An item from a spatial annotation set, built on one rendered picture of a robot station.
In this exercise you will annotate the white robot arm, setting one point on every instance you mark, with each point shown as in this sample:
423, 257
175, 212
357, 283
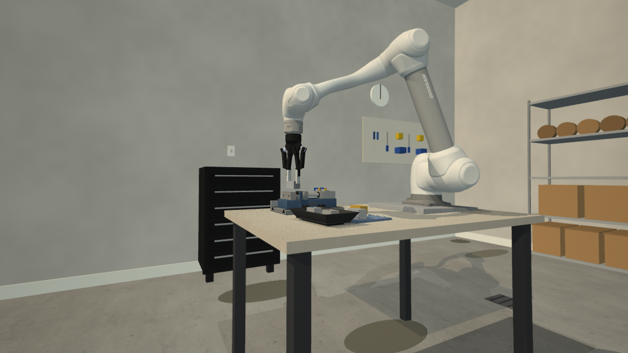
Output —
446, 168

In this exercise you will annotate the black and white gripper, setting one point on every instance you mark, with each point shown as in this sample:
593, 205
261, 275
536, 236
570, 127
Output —
293, 146

